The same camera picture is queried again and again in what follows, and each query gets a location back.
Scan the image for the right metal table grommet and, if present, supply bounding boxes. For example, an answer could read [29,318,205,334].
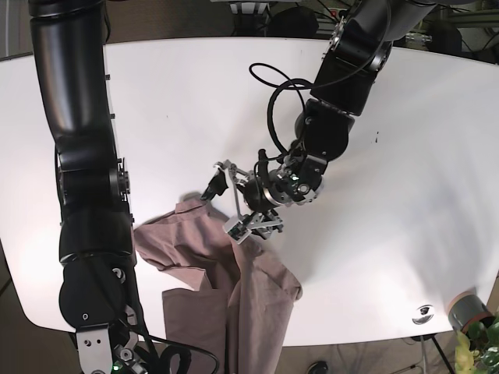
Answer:
[412,305,434,326]

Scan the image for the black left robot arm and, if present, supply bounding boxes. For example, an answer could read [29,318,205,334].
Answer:
[201,1,437,243]

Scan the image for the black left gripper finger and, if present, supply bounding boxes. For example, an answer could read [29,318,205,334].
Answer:
[200,171,227,201]
[242,220,283,238]

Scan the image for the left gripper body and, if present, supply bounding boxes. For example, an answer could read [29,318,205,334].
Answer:
[214,156,305,242]

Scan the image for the grey plant pot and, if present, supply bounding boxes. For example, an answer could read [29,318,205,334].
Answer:
[446,291,495,334]

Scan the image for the green potted plant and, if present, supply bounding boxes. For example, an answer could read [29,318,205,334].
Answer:
[455,316,498,374]

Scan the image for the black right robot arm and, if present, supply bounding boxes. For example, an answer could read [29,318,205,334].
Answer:
[29,1,196,373]

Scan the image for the dusty pink T-shirt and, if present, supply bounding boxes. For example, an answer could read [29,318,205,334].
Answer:
[134,198,302,373]

